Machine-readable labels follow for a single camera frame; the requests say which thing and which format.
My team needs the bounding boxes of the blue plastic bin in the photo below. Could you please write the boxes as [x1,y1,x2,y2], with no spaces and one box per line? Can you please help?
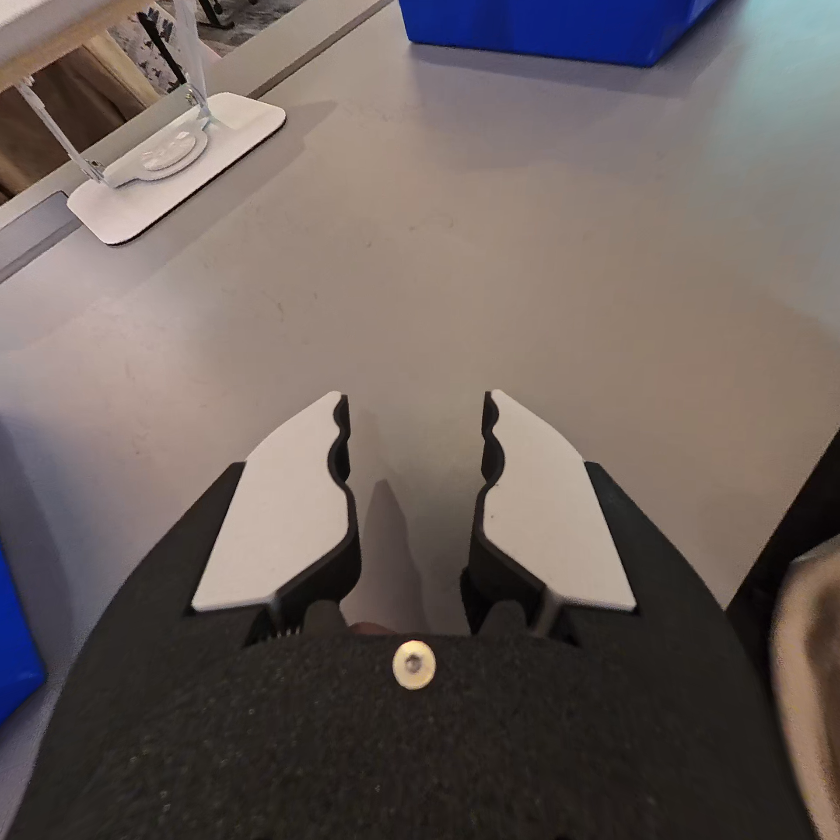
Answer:
[0,545,47,726]
[398,0,723,68]

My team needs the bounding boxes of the cardboard box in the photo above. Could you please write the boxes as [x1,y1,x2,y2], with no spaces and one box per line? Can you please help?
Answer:
[0,33,161,198]

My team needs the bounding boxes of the black trousers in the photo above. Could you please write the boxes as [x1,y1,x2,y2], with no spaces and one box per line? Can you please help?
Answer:
[725,430,840,657]

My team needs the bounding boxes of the wooden document stand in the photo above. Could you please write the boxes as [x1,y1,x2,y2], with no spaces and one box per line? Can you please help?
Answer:
[0,0,287,247]

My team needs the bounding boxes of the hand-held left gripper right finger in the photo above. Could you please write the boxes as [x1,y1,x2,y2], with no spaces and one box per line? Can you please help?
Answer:
[459,389,639,637]

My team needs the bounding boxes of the laminated picture sheet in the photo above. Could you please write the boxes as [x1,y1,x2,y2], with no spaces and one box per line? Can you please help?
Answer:
[108,0,198,93]

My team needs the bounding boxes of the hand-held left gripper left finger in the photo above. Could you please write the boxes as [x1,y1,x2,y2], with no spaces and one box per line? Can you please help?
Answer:
[190,391,363,631]

